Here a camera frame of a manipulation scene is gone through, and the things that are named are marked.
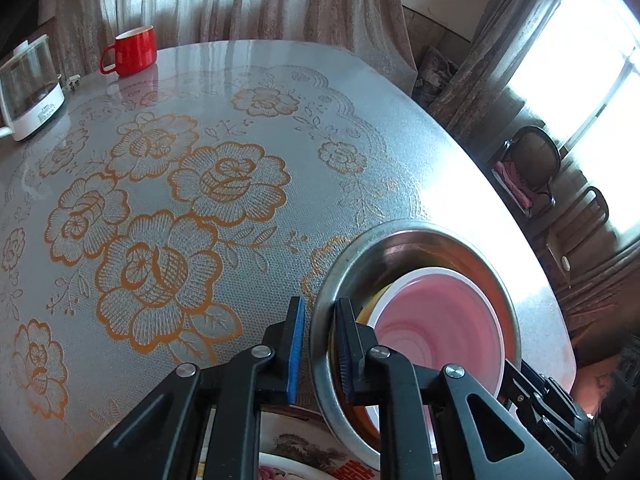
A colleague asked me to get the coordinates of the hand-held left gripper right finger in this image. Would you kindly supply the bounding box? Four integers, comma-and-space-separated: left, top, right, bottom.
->
335, 297, 576, 480

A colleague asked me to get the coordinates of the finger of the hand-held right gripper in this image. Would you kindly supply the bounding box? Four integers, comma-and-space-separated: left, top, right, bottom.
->
501, 357, 540, 414

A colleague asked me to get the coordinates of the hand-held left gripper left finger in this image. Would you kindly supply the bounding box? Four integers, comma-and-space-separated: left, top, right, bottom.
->
65, 296, 307, 480

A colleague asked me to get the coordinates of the yellow plastic bowl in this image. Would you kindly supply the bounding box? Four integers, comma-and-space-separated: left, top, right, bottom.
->
345, 290, 401, 433

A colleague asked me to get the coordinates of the white plate with red characters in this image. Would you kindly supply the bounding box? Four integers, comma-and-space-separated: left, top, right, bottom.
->
197, 405, 441, 480

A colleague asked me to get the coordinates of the red plastic bowl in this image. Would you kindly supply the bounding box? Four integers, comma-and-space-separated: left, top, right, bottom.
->
357, 266, 506, 427

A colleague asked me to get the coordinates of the white plate with pink roses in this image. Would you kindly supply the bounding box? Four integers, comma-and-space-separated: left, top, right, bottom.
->
257, 452, 351, 480

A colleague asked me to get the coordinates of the stainless steel bowl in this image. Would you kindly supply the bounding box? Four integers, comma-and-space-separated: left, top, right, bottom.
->
309, 220, 522, 466

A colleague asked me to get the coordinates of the person's right forearm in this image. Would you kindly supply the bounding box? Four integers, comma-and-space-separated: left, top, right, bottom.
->
587, 412, 631, 476

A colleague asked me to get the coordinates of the dark metal chair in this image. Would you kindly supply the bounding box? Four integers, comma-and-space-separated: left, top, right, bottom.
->
545, 186, 611, 281

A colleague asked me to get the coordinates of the dark chair with pink cloth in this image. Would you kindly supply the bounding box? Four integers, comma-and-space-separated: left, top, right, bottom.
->
492, 126, 562, 218

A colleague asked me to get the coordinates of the leaning framed picture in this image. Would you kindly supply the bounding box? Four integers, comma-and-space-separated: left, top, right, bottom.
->
419, 46, 460, 106

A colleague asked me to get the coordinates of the bright window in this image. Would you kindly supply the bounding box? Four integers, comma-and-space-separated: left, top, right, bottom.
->
505, 0, 640, 241

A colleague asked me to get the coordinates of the narrow grey lace curtain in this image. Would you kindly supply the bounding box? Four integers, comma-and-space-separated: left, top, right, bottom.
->
430, 0, 591, 131

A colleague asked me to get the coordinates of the red mug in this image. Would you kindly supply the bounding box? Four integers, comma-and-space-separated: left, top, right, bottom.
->
99, 25, 159, 77

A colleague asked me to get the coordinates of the wide grey lace curtain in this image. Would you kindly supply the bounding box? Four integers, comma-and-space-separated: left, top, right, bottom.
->
52, 0, 418, 96

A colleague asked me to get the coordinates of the white glass electric kettle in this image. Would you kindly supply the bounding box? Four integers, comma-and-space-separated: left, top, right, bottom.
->
0, 34, 67, 142

